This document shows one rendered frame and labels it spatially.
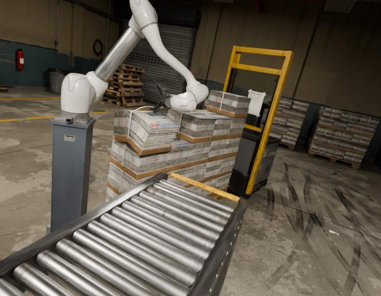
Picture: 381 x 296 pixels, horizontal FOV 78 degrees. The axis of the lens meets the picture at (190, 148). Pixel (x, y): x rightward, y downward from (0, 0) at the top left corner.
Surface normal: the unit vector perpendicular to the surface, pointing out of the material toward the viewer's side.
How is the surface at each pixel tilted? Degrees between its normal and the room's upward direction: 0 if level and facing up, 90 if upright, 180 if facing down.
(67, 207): 90
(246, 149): 90
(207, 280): 0
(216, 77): 90
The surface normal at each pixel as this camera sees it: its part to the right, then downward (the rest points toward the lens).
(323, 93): -0.41, 0.19
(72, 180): 0.17, 0.33
